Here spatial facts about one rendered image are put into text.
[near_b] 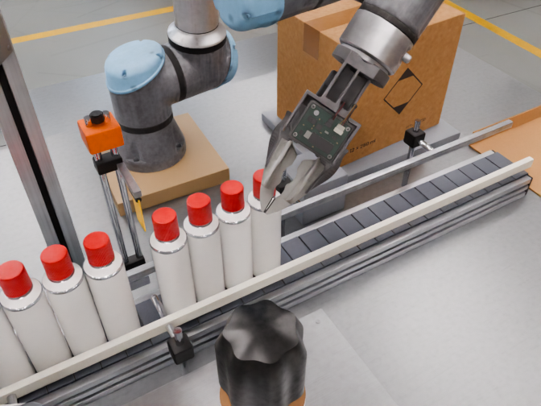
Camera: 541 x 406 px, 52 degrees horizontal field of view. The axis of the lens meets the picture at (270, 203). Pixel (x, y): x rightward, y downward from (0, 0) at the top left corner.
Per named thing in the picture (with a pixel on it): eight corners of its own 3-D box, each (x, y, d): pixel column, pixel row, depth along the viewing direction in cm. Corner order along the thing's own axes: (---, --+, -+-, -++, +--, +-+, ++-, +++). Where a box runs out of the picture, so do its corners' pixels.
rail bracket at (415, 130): (416, 204, 112) (432, 138, 101) (394, 184, 117) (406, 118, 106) (428, 198, 114) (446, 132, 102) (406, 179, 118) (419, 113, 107)
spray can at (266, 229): (256, 284, 91) (253, 190, 77) (245, 263, 94) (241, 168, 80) (285, 275, 92) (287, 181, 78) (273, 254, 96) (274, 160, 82)
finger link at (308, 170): (260, 219, 64) (304, 151, 62) (265, 210, 69) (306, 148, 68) (282, 234, 64) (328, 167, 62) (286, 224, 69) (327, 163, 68)
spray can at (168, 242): (174, 329, 84) (155, 234, 70) (158, 306, 87) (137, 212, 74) (203, 312, 87) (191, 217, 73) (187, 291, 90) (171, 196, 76)
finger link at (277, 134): (254, 159, 67) (294, 97, 66) (255, 158, 69) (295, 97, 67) (287, 180, 67) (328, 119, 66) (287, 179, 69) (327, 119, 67)
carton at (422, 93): (339, 168, 118) (351, 51, 100) (275, 116, 133) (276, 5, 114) (439, 124, 130) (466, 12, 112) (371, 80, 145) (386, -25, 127)
